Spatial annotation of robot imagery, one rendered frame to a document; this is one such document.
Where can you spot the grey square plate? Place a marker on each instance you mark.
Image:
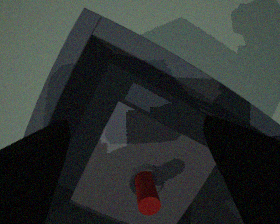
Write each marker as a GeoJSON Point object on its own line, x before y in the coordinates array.
{"type": "Point", "coordinates": [136, 141]}

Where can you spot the dark red peg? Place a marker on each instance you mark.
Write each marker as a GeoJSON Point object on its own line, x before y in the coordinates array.
{"type": "Point", "coordinates": [147, 198]}

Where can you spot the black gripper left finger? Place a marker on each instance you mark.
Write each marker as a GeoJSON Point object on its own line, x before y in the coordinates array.
{"type": "Point", "coordinates": [29, 171]}

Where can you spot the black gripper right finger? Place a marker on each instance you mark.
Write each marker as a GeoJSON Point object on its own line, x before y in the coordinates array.
{"type": "Point", "coordinates": [249, 163]}

